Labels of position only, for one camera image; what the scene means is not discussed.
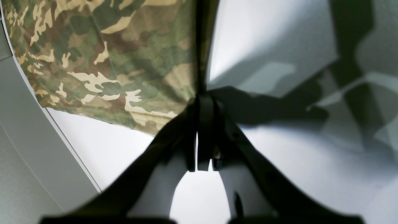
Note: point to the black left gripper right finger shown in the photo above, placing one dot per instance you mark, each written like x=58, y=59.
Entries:
x=257, y=192

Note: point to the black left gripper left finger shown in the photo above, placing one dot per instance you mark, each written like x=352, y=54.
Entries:
x=144, y=192

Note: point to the camouflage T-shirt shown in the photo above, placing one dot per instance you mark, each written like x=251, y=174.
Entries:
x=131, y=63

